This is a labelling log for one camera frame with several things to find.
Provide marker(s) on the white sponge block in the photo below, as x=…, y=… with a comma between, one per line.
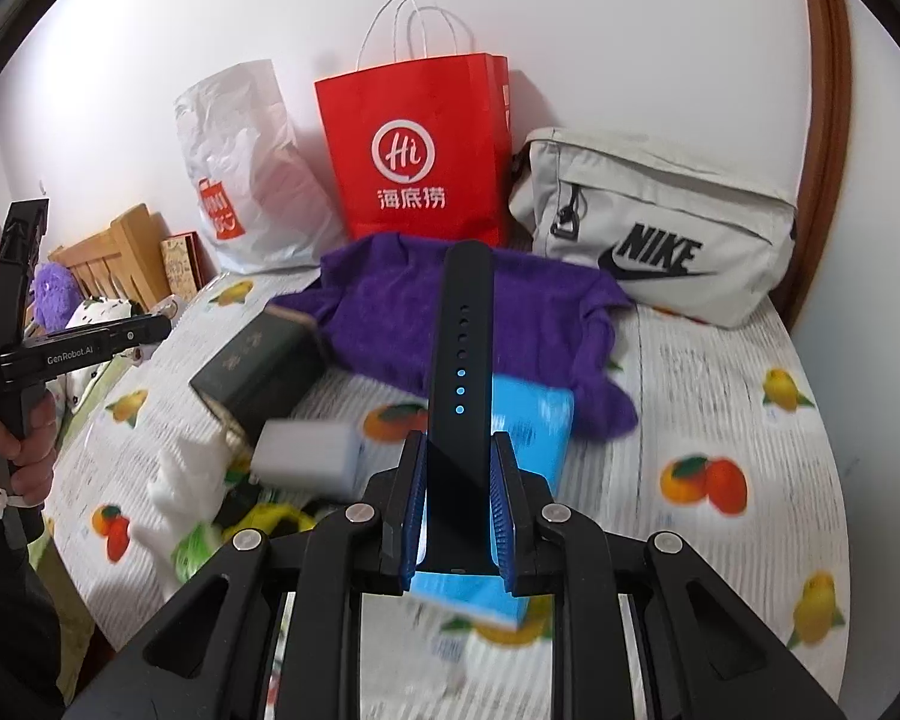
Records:
x=307, y=454

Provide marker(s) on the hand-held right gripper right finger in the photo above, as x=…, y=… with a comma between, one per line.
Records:
x=504, y=510

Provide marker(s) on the blue tissue packet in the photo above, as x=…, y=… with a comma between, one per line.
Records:
x=532, y=420

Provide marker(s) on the white plastic bag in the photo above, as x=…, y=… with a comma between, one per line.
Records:
x=247, y=135

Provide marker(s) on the fruit print bedsheet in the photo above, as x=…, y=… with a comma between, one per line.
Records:
x=682, y=390

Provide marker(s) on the purple plush toy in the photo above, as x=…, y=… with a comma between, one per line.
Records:
x=52, y=292

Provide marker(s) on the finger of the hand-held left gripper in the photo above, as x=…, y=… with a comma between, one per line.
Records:
x=142, y=330
x=16, y=270

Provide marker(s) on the grey waist bag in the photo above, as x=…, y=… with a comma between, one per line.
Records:
x=645, y=187

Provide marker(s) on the person's left hand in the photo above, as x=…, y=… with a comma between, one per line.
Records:
x=37, y=457

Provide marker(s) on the brown gift box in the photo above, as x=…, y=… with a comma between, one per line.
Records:
x=184, y=262

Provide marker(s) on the person's left forearm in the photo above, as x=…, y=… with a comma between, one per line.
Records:
x=7, y=615

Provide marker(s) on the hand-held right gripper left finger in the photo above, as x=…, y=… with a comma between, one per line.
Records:
x=414, y=510

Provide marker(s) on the dark green box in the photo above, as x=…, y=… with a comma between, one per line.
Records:
x=259, y=375

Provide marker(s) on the red paper bag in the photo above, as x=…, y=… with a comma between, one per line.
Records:
x=412, y=112

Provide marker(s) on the white spotted pillow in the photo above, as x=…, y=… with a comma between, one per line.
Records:
x=90, y=313

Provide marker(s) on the brown wooden door frame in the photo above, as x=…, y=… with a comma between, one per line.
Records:
x=829, y=90

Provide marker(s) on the wooden headboard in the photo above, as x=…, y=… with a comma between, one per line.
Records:
x=131, y=236

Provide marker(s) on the yellow and black pouch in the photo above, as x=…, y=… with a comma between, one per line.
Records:
x=270, y=517

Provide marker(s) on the purple towel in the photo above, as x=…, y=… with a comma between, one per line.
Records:
x=390, y=292

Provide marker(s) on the white glove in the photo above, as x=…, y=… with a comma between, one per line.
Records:
x=187, y=495

